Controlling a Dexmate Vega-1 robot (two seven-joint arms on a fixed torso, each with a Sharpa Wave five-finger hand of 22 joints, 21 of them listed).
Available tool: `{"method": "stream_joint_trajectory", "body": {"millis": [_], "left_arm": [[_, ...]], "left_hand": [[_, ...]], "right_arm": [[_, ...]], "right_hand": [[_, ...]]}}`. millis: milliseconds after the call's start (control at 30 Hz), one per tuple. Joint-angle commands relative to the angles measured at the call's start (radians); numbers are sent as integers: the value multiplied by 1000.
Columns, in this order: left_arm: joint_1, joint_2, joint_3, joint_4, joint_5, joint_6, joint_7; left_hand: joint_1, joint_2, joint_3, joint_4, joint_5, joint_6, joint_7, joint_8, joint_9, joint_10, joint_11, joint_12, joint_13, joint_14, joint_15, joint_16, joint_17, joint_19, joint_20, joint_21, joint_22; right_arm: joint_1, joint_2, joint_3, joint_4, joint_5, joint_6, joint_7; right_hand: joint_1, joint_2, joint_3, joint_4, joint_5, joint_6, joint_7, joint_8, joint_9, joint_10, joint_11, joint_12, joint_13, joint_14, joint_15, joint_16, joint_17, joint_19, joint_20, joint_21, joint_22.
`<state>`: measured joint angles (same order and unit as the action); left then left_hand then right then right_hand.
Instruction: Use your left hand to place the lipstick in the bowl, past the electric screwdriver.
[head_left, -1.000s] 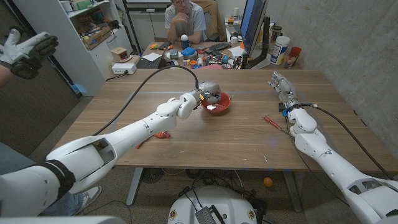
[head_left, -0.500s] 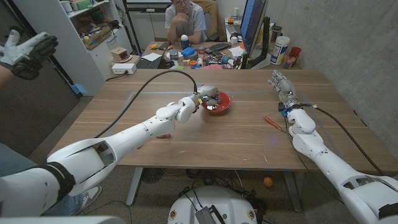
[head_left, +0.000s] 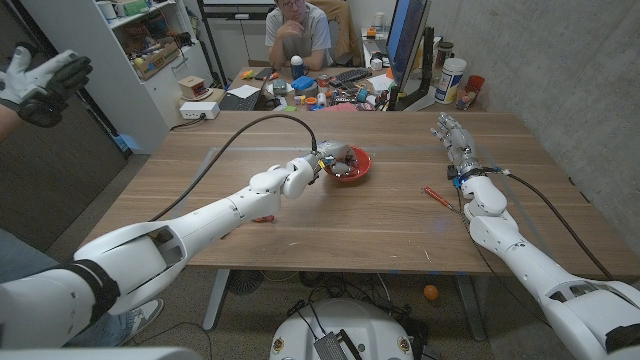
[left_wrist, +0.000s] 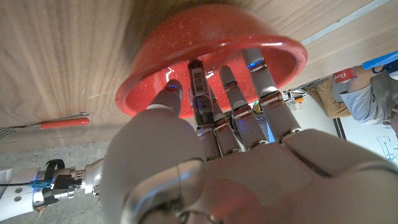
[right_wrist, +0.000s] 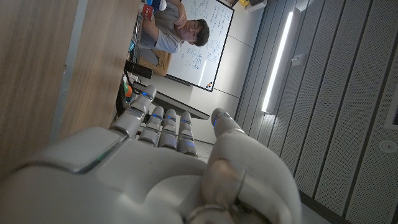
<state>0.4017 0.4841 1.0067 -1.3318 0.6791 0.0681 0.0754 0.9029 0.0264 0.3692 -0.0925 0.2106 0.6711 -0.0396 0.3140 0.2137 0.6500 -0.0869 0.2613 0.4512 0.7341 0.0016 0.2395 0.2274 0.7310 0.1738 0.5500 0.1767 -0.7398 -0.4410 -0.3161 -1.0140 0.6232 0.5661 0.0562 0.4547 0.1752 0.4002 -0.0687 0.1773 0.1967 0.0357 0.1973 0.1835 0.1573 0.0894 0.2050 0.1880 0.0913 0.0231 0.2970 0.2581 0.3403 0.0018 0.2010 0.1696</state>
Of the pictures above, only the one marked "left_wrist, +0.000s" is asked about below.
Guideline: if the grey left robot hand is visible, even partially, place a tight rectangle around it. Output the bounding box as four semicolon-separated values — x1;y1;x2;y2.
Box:
101;48;398;224

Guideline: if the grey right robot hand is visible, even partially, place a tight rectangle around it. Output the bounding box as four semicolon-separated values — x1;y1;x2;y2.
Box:
81;157;105;197

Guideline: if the red bowl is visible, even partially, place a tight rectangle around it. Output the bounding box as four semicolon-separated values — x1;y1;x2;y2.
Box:
114;3;308;119

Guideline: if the brown jacket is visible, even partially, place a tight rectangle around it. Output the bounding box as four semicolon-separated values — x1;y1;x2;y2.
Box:
303;76;352;119

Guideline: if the seated person in grey shirt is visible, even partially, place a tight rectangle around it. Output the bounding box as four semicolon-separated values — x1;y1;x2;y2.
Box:
339;60;398;138

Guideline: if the red-handled metal tool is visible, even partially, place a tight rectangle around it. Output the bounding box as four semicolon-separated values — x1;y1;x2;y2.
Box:
0;111;93;139

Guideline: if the whiteboard with black frame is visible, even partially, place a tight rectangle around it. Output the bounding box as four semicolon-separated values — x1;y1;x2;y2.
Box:
333;116;398;166

